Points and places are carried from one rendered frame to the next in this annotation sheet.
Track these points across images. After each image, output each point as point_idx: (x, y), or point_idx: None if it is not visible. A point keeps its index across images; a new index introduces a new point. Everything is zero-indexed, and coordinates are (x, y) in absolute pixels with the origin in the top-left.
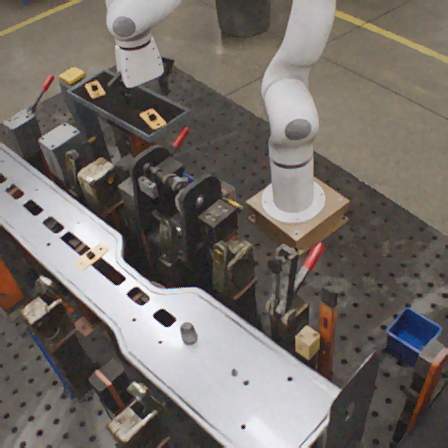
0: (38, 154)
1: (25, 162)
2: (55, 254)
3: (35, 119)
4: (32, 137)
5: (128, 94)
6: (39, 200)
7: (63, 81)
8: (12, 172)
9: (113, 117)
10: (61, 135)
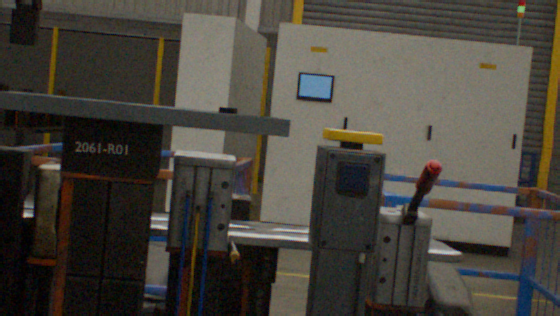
0: (370, 312)
1: (290, 237)
2: (30, 203)
3: (380, 223)
4: (372, 258)
5: (16, 3)
6: (163, 222)
7: (364, 149)
8: (286, 234)
9: (88, 99)
10: (199, 153)
